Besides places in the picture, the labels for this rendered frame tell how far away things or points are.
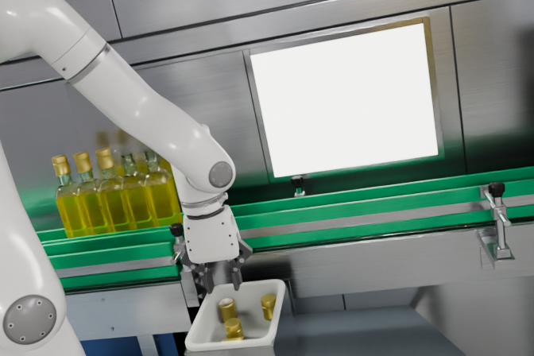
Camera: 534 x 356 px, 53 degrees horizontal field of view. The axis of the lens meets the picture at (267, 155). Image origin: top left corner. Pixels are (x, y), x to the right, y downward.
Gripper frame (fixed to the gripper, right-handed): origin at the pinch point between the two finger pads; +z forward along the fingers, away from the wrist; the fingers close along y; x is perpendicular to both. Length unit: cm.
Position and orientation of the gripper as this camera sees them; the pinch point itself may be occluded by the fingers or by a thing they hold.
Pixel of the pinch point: (222, 280)
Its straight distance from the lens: 110.1
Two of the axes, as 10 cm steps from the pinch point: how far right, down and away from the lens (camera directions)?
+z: 1.9, 9.5, 2.6
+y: -9.8, 1.6, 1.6
